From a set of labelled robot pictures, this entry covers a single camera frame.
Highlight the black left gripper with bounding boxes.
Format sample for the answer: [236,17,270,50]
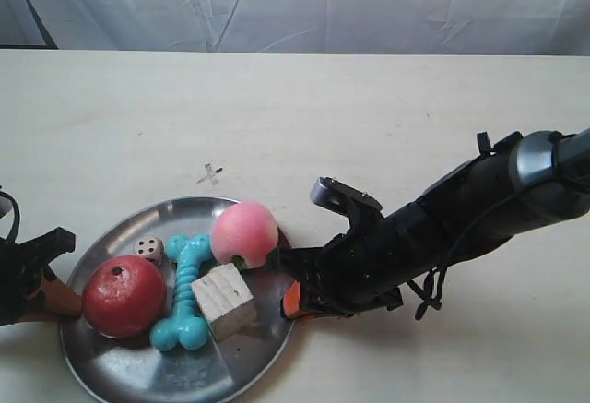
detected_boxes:
[1,227,82,326]

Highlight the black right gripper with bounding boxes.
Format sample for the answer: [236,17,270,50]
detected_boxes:
[269,211,406,321]

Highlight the red apple toy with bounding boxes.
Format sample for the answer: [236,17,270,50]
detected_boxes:
[82,255,167,338]

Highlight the pink peach toy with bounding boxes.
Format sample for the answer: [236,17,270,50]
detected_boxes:
[210,202,279,268]

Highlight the pale wooden cube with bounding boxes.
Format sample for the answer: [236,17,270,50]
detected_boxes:
[191,263,257,341]

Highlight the large round metal plate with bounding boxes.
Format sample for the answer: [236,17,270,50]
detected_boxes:
[60,196,294,402]

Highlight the small white die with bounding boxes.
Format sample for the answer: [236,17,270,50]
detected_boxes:
[134,236,165,267]

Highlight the teal bone toy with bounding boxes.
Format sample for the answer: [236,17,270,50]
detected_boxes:
[149,233,213,352]

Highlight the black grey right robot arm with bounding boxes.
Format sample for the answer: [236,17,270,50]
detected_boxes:
[267,131,589,320]

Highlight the white backdrop cloth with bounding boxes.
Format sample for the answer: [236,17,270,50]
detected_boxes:
[1,0,589,55]

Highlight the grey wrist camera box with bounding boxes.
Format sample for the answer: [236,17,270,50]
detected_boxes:
[310,177,383,217]

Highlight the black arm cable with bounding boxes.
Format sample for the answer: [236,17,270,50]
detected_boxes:
[405,185,531,323]

